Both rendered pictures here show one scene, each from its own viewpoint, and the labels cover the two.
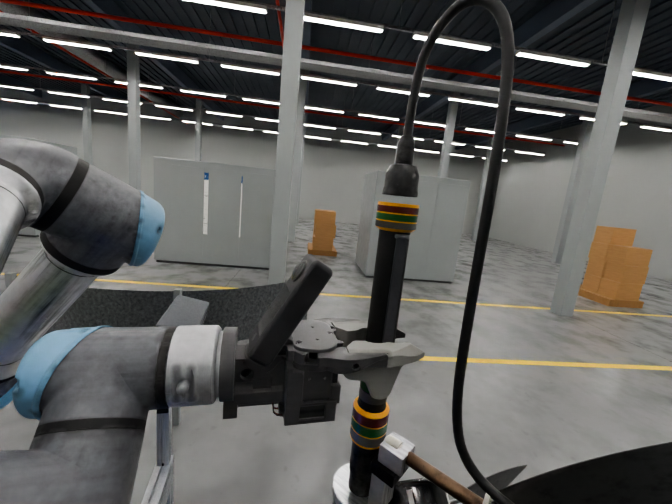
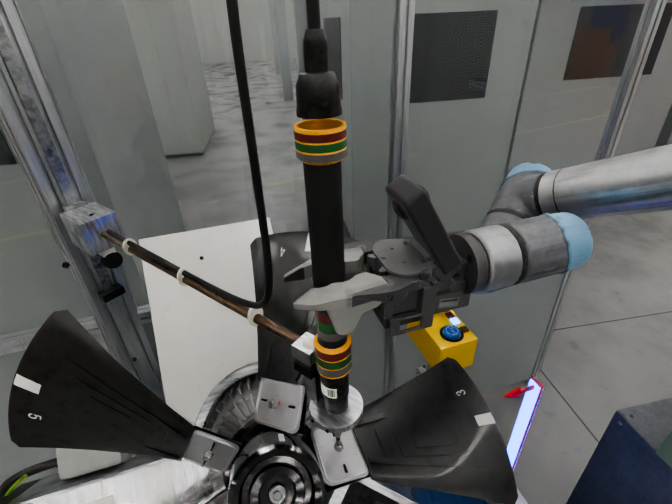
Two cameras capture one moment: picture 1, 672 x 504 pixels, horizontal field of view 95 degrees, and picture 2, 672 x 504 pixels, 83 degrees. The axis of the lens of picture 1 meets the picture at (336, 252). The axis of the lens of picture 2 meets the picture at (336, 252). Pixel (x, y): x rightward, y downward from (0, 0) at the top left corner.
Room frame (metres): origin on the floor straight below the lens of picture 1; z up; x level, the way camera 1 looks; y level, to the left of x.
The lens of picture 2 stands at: (0.65, -0.06, 1.72)
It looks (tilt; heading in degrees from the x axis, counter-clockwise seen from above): 31 degrees down; 179
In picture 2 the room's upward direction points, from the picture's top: 3 degrees counter-clockwise
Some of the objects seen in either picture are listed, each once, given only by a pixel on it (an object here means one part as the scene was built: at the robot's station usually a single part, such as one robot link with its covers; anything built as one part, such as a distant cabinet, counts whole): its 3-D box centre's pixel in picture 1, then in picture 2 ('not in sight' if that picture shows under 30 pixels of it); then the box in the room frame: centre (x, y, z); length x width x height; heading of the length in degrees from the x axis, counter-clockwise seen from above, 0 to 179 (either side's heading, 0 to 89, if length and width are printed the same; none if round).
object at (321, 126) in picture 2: (396, 217); (321, 142); (0.33, -0.06, 1.63); 0.04 x 0.04 x 0.03
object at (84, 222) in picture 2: not in sight; (92, 227); (-0.07, -0.54, 1.37); 0.10 x 0.07 x 0.08; 50
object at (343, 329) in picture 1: (365, 346); (342, 311); (0.36, -0.05, 1.47); 0.09 x 0.03 x 0.06; 115
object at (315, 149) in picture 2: (396, 217); (321, 142); (0.33, -0.06, 1.63); 0.04 x 0.04 x 0.01
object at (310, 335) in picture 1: (282, 366); (421, 277); (0.30, 0.04, 1.46); 0.12 x 0.08 x 0.09; 105
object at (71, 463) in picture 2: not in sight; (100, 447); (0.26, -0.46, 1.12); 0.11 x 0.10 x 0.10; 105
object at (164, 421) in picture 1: (164, 431); not in sight; (0.75, 0.43, 0.96); 0.03 x 0.03 x 0.20; 15
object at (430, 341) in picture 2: not in sight; (439, 336); (-0.05, 0.21, 1.02); 0.16 x 0.10 x 0.11; 15
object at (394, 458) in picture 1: (370, 465); (328, 380); (0.33, -0.07, 1.33); 0.09 x 0.07 x 0.10; 50
